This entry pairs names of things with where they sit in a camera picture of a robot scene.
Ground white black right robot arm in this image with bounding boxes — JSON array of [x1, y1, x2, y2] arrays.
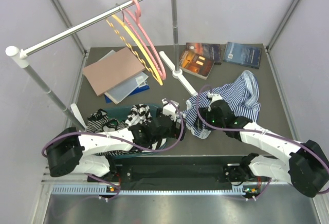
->
[[196, 97, 328, 198]]

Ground dark cover book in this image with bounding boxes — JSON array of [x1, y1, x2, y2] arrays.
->
[[186, 43, 222, 65]]

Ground thin-striped black white garment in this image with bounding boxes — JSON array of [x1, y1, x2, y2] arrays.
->
[[86, 109, 126, 133]]

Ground right aluminium wall frame rail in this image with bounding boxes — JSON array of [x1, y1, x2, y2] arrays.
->
[[266, 0, 302, 52]]

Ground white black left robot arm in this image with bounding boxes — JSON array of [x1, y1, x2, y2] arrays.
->
[[42, 104, 186, 181]]

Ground yellow wavy hanger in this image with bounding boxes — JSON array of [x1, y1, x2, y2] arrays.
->
[[105, 14, 164, 86]]

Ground blue cover book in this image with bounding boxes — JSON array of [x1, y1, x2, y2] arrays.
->
[[223, 42, 262, 69]]

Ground metal rack left pole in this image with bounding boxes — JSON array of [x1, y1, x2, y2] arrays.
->
[[24, 65, 85, 131]]

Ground wide-striped black white garment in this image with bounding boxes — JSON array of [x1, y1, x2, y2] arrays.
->
[[124, 104, 152, 127]]

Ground aluminium wall frame rail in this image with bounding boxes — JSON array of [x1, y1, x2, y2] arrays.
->
[[266, 0, 302, 52], [50, 0, 87, 55]]

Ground orange cover paperback book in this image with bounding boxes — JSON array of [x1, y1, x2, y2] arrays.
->
[[179, 50, 215, 80]]

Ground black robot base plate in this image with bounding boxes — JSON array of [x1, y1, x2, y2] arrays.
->
[[86, 155, 280, 184]]

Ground metal rack right pole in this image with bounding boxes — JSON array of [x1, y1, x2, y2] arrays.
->
[[171, 0, 180, 72]]

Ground teal plastic basket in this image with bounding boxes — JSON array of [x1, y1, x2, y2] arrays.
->
[[96, 104, 166, 158]]

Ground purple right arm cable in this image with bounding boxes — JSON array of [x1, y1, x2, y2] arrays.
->
[[195, 84, 329, 201]]

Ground pink plastic hanger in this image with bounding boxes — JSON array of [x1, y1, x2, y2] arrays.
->
[[124, 0, 167, 81]]

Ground slotted white cable duct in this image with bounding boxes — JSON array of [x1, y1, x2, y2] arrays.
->
[[51, 184, 260, 196]]

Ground white rack left foot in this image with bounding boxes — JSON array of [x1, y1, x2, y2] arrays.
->
[[70, 103, 85, 127]]

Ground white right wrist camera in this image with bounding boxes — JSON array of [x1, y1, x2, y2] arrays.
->
[[207, 92, 223, 104]]

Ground blue white striped tank top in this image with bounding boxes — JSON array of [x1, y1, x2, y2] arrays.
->
[[182, 70, 261, 139]]

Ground metal rack pole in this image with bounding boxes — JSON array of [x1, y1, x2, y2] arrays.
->
[[24, 65, 85, 131], [171, 0, 180, 72]]

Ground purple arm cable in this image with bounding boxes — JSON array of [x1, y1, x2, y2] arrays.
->
[[195, 84, 329, 201], [42, 100, 186, 203]]

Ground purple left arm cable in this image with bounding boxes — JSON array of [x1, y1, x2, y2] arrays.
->
[[42, 100, 186, 203]]

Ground white rack top bar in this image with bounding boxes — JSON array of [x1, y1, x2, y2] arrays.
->
[[5, 0, 143, 68]]

